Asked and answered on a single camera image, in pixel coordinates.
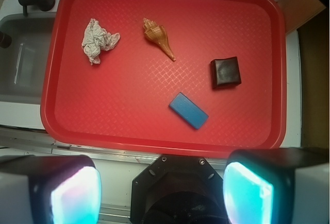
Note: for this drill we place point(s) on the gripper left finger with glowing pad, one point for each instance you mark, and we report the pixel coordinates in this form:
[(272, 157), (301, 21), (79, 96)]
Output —
[(50, 189)]

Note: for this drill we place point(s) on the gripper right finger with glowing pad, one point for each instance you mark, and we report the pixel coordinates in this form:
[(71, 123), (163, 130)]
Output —
[(283, 185)]

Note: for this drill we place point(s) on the crumpled white paper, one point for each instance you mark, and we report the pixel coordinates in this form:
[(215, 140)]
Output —
[(97, 39)]

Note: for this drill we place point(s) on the blue rectangular block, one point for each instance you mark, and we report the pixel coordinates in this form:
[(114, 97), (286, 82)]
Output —
[(188, 111)]

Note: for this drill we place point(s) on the grey toy sink basin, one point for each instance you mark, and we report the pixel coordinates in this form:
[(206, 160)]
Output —
[(23, 63)]

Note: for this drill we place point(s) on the dark brown square block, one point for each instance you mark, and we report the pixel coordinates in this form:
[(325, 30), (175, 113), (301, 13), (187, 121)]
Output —
[(225, 73)]

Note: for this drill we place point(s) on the red plastic tray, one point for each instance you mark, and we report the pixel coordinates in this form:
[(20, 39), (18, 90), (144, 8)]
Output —
[(123, 102)]

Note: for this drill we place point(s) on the tan spiral seashell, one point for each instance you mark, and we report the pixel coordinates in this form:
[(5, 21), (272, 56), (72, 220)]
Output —
[(158, 35)]

